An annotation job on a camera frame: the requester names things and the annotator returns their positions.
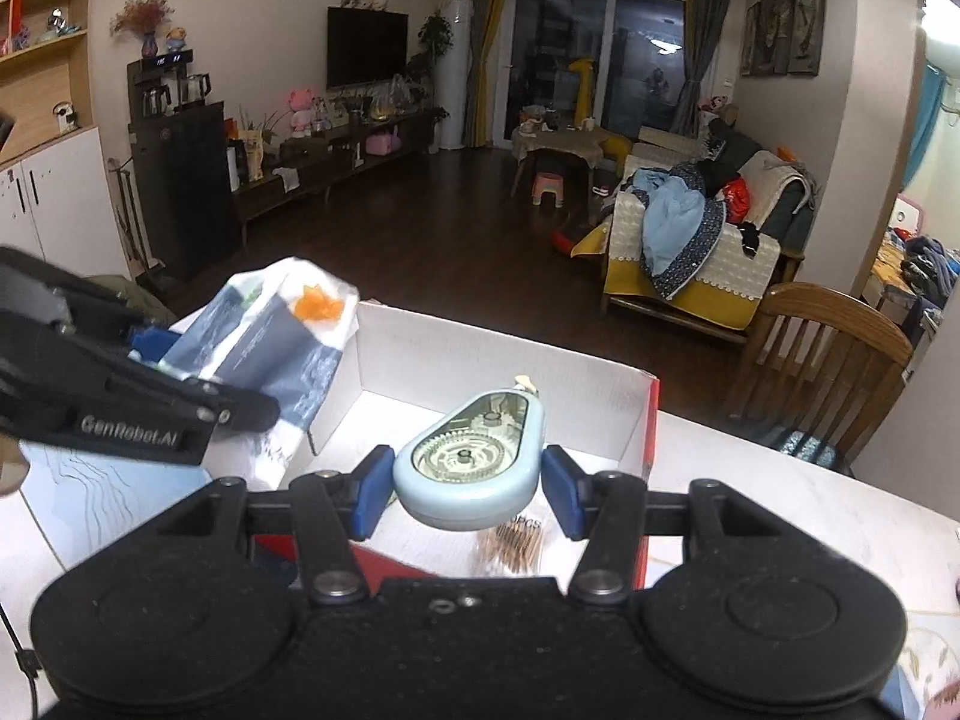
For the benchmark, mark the pink pig plush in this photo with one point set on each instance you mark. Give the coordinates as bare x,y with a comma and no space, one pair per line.
302,105

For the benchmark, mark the white cabinet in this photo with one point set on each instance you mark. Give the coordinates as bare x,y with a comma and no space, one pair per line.
56,206

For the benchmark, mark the wooden chair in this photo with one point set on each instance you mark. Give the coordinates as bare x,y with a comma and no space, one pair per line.
819,373

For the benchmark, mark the white blue tissue packet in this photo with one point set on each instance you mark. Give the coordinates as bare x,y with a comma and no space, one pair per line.
280,331

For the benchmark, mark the black television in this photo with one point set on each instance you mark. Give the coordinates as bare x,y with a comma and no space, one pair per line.
365,46

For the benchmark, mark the pink stool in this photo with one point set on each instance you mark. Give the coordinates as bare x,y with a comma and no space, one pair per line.
548,184

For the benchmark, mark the low tv cabinet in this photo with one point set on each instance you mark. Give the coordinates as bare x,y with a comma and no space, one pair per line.
315,165

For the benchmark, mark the bag of cotton swabs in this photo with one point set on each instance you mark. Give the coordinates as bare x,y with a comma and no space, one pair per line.
511,549

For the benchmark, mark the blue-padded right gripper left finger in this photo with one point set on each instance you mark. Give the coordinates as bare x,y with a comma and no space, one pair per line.
328,515

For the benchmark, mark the dark coffee table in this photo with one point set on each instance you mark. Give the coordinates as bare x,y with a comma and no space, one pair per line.
584,144

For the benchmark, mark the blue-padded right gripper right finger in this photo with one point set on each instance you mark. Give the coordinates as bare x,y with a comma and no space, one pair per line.
607,511

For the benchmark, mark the sofa with clothes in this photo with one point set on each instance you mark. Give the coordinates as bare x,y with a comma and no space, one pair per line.
697,232

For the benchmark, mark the yellow giraffe toy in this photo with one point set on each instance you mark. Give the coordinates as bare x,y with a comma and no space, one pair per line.
583,68

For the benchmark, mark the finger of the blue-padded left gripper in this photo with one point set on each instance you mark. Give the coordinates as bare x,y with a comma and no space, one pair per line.
50,380
152,343

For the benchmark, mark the black water dispenser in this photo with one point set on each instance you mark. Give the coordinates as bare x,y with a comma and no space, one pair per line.
180,159

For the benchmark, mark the blue mountain table mat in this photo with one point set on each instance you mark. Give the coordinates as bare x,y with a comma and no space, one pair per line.
83,502

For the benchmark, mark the white standing air conditioner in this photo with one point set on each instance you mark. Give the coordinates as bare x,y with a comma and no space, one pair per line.
452,75

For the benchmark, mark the person's left hand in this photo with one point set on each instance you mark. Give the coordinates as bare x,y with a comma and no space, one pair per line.
13,466

